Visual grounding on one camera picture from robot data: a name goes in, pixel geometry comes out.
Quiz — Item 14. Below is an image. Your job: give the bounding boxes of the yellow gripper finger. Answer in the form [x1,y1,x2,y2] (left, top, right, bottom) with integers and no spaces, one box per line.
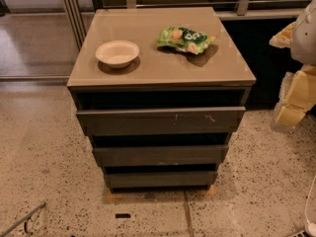
[269,22,294,48]
[276,65,316,127]

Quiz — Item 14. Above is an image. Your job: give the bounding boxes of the grey drawer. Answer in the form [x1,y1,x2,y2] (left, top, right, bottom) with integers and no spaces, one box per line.
[77,107,245,136]
[105,171,217,189]
[93,145,228,167]

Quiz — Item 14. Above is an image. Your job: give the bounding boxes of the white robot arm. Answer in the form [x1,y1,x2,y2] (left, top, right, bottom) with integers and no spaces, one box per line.
[269,0,316,132]

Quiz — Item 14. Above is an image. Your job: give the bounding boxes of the grey drawer cabinet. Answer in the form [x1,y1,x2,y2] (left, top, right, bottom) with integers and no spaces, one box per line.
[66,6,257,194]

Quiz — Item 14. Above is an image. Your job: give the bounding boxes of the grey top drawer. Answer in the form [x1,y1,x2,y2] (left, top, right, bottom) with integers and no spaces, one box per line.
[77,107,245,136]

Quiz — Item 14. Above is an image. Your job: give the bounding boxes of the grey bottom drawer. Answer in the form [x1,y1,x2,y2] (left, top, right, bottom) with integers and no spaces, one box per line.
[105,171,217,189]

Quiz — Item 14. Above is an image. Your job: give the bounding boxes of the green snack bag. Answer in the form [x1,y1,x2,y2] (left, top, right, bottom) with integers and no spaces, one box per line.
[156,27,216,55]

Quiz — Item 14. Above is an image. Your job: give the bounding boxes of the white paper bowl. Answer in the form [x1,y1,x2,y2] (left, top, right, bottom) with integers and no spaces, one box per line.
[95,40,139,69]

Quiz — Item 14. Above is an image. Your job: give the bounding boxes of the metal rod on floor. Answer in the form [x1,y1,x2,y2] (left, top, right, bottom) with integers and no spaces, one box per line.
[0,202,46,237]

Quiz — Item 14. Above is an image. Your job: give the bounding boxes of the white cable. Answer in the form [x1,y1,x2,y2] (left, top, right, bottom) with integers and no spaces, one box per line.
[303,175,316,237]

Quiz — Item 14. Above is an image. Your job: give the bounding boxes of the metal door frame post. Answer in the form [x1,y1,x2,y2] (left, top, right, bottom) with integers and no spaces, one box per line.
[62,0,86,49]

